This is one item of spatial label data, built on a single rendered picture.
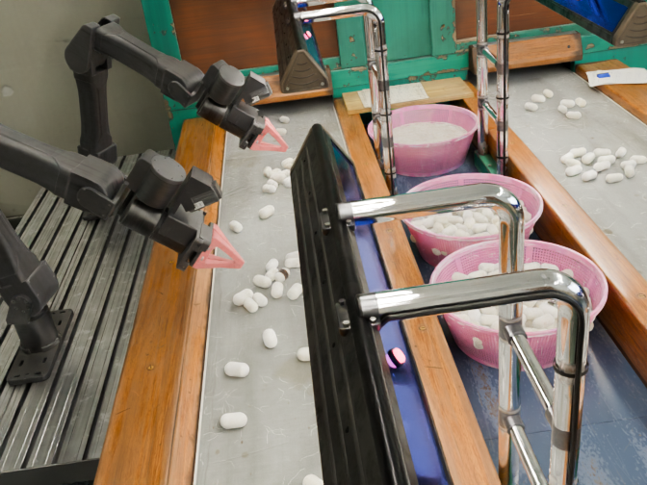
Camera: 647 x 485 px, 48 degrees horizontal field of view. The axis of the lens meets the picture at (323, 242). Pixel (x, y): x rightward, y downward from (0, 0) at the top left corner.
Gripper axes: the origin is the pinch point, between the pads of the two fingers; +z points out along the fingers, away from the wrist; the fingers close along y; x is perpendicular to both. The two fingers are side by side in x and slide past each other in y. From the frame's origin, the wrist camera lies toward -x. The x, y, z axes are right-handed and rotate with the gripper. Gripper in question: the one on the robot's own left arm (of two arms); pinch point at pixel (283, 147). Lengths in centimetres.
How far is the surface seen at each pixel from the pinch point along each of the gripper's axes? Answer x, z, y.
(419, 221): -8.8, 24.2, -26.7
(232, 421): 12, -2, -76
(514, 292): -33, -3, -107
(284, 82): -20.0, -12.4, -31.7
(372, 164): -7.1, 18.2, -1.8
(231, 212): 14.5, -4.4, -11.0
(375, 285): -25, -8, -99
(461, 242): -13.0, 27.7, -38.8
